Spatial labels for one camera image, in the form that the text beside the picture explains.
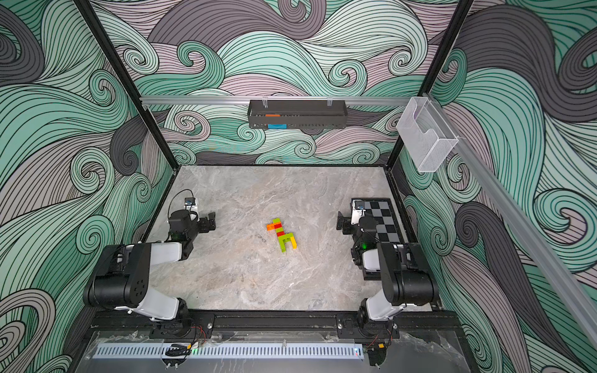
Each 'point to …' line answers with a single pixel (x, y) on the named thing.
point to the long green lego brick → (283, 239)
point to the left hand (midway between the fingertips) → (201, 212)
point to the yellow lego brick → (294, 243)
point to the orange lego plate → (271, 225)
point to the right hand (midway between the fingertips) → (354, 213)
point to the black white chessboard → (388, 230)
